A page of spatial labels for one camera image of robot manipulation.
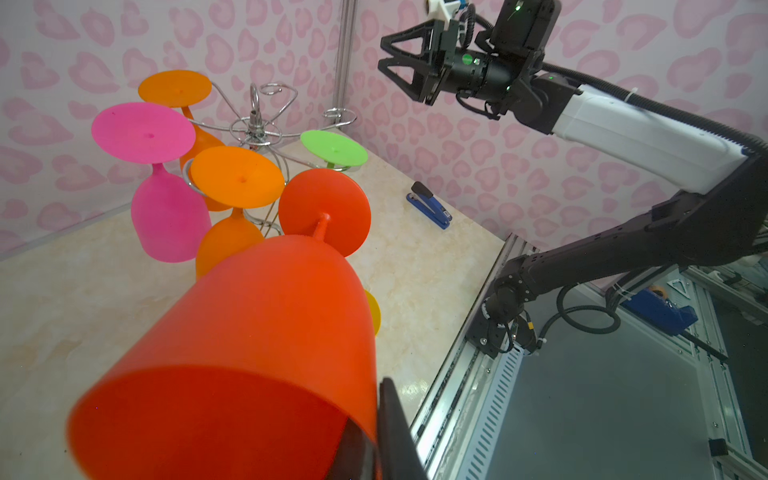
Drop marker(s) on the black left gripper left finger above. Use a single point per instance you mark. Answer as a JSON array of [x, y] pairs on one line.
[[355, 456]]

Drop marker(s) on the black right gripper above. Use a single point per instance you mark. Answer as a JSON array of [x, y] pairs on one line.
[[465, 74]]

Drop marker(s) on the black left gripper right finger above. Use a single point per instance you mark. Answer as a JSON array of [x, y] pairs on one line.
[[398, 457]]

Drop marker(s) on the green plastic wine glass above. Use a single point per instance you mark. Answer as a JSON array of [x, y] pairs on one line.
[[337, 150]]

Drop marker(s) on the red plastic wine glass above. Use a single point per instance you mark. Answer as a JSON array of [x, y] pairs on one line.
[[254, 372]]

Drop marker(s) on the yellow plastic wine glass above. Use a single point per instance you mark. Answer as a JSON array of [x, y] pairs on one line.
[[375, 311]]

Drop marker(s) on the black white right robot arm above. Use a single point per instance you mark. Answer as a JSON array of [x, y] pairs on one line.
[[706, 57]]

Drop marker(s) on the front orange plastic wine glass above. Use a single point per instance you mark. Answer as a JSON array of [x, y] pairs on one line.
[[240, 179]]

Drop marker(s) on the orange plastic wine glass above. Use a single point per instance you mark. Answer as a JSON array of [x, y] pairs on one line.
[[181, 89], [240, 179]]

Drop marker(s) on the back orange plastic wine glass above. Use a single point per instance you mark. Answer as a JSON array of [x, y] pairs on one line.
[[181, 89]]

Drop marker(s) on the magenta plastic wine glass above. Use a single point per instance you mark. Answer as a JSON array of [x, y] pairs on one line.
[[169, 217]]

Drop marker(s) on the blue stapler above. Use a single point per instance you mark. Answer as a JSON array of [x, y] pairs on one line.
[[422, 198]]

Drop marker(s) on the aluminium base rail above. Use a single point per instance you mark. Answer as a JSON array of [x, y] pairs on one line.
[[632, 404]]

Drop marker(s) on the aluminium corner frame post right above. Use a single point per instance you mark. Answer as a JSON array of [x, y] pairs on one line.
[[344, 60]]

